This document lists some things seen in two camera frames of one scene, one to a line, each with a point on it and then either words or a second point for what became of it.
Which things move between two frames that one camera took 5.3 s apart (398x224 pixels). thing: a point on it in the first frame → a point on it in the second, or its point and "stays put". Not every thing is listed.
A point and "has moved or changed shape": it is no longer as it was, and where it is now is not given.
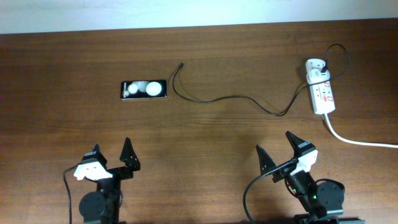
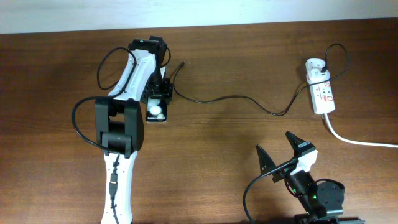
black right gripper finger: x=266 y=163 stays put
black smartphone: x=147 y=89 has moved or changed shape
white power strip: x=321 y=93 stays put
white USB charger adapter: x=315 y=76 stays put
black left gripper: x=130 y=162 → x=166 y=92
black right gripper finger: x=300 y=147 stays put
